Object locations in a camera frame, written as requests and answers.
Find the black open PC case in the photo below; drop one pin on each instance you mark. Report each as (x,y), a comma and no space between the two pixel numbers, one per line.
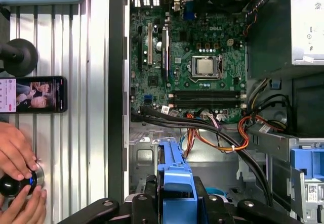
(117,57)

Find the black round mount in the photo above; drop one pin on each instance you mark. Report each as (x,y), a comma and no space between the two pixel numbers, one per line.
(22,57)

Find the grey power supply unit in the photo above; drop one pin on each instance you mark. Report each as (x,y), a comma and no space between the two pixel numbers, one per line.
(303,19)

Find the metal disk bay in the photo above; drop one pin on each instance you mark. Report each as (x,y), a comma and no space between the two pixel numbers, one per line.
(141,158)

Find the black CPU socket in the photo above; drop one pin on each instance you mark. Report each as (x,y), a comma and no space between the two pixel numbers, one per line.
(219,64)

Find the RAM slot with black clips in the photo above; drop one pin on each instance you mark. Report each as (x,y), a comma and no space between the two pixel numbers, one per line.
(207,101)
(207,92)

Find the metal optical drive cage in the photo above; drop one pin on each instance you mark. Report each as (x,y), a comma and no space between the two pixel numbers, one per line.
(278,145)

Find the hard disk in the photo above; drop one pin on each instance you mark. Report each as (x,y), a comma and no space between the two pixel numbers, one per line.
(174,181)

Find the silver CPU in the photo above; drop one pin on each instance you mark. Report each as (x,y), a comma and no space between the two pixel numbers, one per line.
(205,66)

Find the person's left hand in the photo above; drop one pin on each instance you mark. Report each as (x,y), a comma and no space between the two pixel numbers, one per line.
(15,148)

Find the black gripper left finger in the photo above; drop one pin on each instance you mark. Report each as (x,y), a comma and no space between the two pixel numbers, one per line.
(152,203)

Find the blue plastic drive latch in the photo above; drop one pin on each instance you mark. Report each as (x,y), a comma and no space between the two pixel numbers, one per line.
(303,160)

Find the person's right hand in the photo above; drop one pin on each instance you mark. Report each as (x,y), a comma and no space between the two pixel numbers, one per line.
(27,208)

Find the black expansion slot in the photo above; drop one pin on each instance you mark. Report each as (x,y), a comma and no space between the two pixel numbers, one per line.
(140,49)

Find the black smartphone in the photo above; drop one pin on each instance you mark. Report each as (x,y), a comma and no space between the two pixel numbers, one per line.
(38,95)

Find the RAM slot with white clips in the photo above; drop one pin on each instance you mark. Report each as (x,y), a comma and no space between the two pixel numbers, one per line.
(207,96)
(207,106)

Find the blue VGA port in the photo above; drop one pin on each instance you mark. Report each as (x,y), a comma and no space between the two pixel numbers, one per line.
(189,10)

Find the white expansion slot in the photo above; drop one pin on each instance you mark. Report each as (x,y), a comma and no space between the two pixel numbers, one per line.
(150,44)

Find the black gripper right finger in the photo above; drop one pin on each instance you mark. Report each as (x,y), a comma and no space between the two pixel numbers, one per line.
(215,211)

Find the green Dell motherboard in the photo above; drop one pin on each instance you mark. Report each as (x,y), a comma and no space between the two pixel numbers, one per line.
(227,64)

